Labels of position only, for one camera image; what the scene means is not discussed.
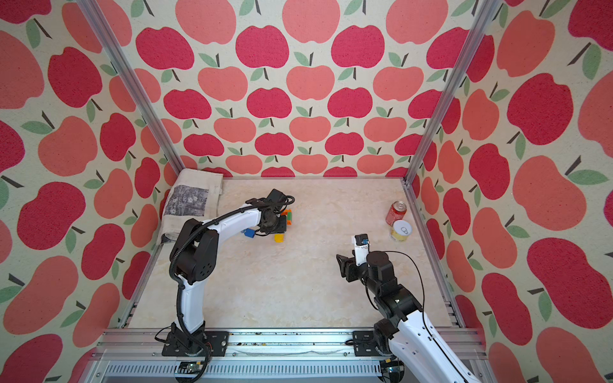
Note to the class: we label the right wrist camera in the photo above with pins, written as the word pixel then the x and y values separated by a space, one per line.
pixel 361 248

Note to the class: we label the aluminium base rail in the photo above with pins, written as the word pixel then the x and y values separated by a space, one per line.
pixel 247 354

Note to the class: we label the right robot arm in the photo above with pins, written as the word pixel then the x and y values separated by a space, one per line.
pixel 405 331

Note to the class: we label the frame post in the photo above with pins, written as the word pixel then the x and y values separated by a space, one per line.
pixel 104 33
pixel 458 73

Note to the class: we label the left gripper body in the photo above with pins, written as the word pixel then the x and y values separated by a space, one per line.
pixel 278 226

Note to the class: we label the blue lego brick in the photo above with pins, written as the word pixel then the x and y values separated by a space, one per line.
pixel 250 233

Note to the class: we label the yellow tin can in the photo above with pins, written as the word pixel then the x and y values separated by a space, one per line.
pixel 401 230

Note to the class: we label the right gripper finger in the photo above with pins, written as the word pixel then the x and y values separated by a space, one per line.
pixel 351 274
pixel 345 263

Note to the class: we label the folded beige towel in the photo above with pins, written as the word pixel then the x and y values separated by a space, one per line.
pixel 195 195

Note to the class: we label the right frame post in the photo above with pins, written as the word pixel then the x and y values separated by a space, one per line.
pixel 458 73

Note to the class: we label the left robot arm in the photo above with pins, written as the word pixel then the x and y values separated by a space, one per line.
pixel 194 257

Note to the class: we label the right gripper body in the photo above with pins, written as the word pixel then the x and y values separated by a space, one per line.
pixel 363 275

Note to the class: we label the left frame post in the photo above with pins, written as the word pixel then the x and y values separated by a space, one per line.
pixel 104 33

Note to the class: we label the red soda can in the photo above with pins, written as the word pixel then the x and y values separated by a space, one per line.
pixel 396 212

